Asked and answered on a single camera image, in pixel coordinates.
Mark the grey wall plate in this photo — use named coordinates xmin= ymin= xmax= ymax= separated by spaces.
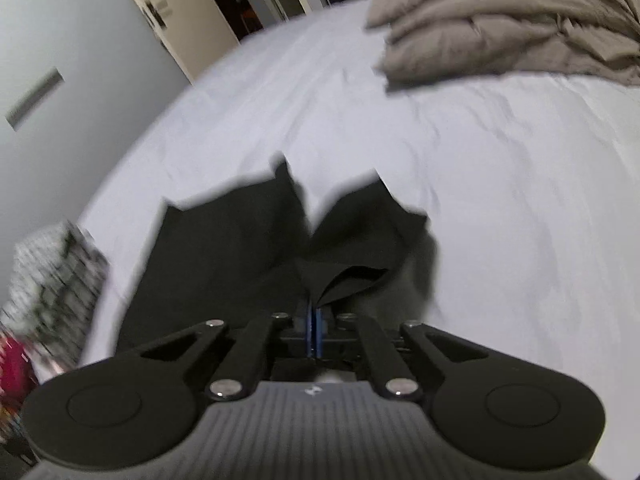
xmin=4 ymin=67 xmax=64 ymax=131

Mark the red object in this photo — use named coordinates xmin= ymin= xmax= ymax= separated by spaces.
xmin=0 ymin=335 xmax=38 ymax=408

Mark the black garment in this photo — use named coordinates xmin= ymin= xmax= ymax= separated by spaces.
xmin=116 ymin=164 xmax=437 ymax=359

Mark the white bed sheet mattress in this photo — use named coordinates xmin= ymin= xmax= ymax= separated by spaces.
xmin=81 ymin=0 xmax=639 ymax=479

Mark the black door handle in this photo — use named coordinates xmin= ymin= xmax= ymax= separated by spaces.
xmin=142 ymin=0 xmax=172 ymax=29

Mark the cream bedroom door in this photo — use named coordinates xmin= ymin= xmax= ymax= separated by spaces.
xmin=134 ymin=0 xmax=239 ymax=81

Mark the grey folded duvet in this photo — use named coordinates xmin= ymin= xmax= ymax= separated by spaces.
xmin=366 ymin=0 xmax=639 ymax=87

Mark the black white checked cloth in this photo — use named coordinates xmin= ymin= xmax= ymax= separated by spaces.
xmin=1 ymin=221 xmax=108 ymax=368

